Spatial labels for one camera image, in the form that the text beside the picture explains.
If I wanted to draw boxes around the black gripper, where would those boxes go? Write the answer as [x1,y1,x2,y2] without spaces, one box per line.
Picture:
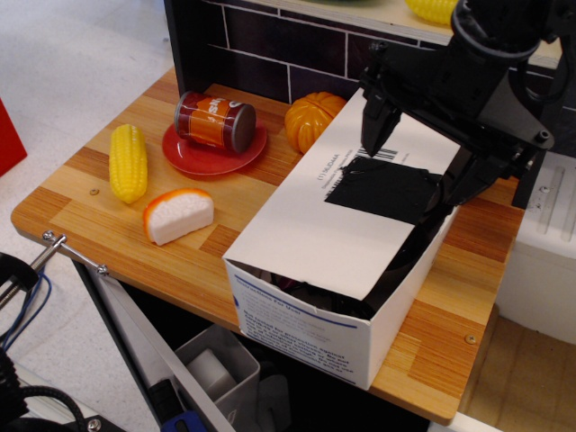
[360,40,554,206]

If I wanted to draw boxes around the white cardboard box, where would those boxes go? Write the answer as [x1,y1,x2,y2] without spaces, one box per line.
[224,94,453,389]

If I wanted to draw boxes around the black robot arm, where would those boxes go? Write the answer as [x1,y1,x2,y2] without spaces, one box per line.
[360,1,575,205]

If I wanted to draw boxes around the orange toy pumpkin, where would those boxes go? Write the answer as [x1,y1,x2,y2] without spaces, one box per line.
[284,92,347,154]

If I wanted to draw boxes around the wooden shelf board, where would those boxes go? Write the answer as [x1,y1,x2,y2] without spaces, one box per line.
[202,0,563,71]

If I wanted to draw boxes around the yellow toy corn on shelf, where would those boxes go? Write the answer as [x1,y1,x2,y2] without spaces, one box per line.
[405,0,458,25]

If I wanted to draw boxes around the red plastic plate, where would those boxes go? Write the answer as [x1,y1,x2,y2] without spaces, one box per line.
[162,120,267,176]

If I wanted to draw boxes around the red orange toy can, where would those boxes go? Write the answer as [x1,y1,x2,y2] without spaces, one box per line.
[174,92,257,154]

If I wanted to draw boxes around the white orange toy cheese wedge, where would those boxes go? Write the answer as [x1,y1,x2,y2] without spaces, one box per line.
[143,188,214,246]

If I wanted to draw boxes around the yellow toy corn cob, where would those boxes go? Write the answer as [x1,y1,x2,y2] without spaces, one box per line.
[109,124,148,203]

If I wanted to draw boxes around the white roll in bin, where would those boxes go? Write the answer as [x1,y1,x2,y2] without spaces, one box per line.
[186,348,237,401]

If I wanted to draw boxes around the grey plastic bin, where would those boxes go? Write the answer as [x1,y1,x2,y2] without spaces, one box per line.
[175,325,260,431]

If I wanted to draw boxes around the red box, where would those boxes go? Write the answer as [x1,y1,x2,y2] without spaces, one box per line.
[0,102,28,176]

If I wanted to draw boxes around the metal table clamp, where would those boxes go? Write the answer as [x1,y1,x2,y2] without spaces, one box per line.
[1,230,109,309]

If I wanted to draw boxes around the blue black tool handle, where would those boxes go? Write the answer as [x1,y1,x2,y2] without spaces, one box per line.
[148,379,206,432]

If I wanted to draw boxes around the blue cable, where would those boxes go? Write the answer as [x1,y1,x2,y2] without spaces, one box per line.
[0,265,53,352]

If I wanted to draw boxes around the black braided cable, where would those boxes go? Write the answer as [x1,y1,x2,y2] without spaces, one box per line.
[0,346,86,432]

